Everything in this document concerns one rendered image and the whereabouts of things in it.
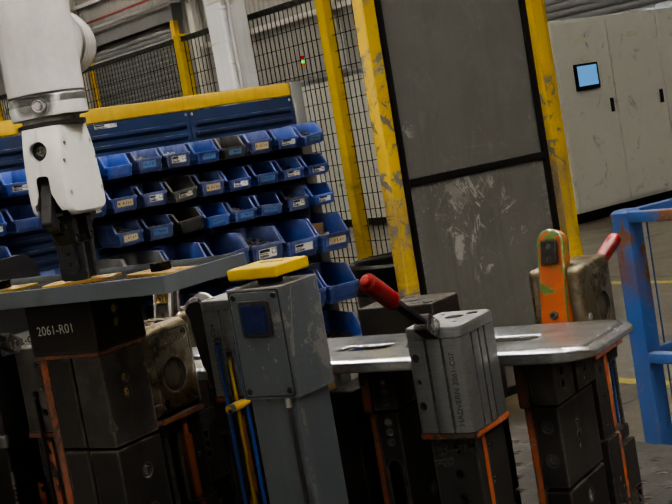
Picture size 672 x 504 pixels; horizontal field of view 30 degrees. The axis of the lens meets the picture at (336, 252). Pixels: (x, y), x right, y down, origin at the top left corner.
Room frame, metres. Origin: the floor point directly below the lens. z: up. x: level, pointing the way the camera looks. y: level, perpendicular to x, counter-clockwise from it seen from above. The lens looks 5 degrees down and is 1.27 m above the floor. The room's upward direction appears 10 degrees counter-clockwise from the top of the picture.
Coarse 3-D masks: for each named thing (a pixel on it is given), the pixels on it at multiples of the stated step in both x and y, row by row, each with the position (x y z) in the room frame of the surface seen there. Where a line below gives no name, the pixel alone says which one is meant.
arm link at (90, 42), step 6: (78, 18) 1.46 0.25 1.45; (84, 24) 1.46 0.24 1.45; (84, 30) 1.45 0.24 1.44; (90, 30) 1.47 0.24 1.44; (84, 36) 1.44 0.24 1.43; (90, 36) 1.46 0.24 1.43; (90, 42) 1.46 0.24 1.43; (90, 48) 1.46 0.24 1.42; (84, 54) 1.44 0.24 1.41; (90, 54) 1.46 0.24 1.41; (84, 60) 1.45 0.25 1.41; (90, 60) 1.47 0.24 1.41; (84, 66) 1.47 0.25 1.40
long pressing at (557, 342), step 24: (360, 336) 1.68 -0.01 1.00; (384, 336) 1.65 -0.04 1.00; (504, 336) 1.50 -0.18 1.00; (528, 336) 1.48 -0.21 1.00; (552, 336) 1.44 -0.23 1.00; (576, 336) 1.42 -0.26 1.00; (600, 336) 1.41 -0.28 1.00; (624, 336) 1.43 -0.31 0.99; (336, 360) 1.51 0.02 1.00; (360, 360) 1.49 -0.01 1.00; (384, 360) 1.47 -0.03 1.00; (408, 360) 1.45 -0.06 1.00; (504, 360) 1.38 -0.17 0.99; (528, 360) 1.37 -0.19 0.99; (552, 360) 1.35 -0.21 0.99; (576, 360) 1.34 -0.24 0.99
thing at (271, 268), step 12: (252, 264) 1.25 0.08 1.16; (264, 264) 1.23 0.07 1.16; (276, 264) 1.21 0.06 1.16; (288, 264) 1.22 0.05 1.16; (300, 264) 1.24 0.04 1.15; (228, 276) 1.24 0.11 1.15; (240, 276) 1.23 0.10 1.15; (252, 276) 1.22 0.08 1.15; (264, 276) 1.21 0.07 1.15; (276, 276) 1.21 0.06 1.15
